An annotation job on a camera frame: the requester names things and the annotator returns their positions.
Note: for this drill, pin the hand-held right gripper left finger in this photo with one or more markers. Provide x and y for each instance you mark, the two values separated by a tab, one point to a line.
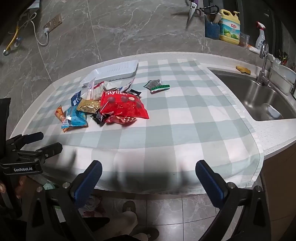
86	185

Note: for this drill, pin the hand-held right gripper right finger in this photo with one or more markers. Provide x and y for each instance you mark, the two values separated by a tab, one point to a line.
211	185

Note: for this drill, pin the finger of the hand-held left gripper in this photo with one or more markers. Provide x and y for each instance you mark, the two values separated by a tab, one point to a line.
25	138
46	150

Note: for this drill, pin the small orange snack packet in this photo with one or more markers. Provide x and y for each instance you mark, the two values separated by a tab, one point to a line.
59	113

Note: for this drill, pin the clear snack packet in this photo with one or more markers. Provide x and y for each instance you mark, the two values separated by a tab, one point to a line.
92	90

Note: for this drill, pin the large red snack packet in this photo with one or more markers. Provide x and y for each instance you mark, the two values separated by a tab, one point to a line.
124	104

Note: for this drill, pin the white plastic tray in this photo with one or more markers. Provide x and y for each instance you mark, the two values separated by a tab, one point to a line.
111	69

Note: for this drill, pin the clear dark packet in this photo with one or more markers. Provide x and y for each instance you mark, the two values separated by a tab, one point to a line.
155	85

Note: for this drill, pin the crumpled plastic bag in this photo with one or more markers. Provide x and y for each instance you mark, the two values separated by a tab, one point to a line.
91	205

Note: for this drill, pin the grey slipper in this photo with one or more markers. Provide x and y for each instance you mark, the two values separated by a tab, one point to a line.
129	206
148	235

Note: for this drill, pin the person's leg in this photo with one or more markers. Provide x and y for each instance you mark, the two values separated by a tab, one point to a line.
118	224

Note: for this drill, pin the dark blue white snack packet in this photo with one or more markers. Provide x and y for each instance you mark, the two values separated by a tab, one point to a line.
75	98

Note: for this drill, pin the small black snack packet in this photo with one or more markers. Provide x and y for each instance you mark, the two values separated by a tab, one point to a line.
98	117

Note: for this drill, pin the red gold snack packet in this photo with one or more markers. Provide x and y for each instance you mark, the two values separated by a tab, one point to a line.
120	120

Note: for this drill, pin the green white checked cloth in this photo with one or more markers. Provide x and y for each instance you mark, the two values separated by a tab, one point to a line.
185	115

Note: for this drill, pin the steel sink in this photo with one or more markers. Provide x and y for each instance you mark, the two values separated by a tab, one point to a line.
245	97

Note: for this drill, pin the flat black snack packet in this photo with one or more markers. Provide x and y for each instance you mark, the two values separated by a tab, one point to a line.
134	92

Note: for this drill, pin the yellow sponge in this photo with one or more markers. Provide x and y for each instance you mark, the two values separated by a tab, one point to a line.
242	69

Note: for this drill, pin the steel faucet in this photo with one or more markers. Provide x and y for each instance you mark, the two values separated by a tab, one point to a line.
263	69

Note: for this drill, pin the white drain basket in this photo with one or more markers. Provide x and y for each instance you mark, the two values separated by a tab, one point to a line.
283	76

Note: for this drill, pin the small clear bag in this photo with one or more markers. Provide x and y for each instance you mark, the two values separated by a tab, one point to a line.
244	40

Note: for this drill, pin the white spray bottle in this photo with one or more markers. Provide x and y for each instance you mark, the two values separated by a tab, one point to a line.
260	37

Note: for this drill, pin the yellow dish soap bottle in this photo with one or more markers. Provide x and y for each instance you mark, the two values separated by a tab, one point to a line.
229	30

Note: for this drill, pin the blue utensil holder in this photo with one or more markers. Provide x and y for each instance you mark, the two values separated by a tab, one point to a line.
211	29

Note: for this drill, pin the wall socket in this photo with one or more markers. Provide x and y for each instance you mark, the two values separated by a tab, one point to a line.
53	22

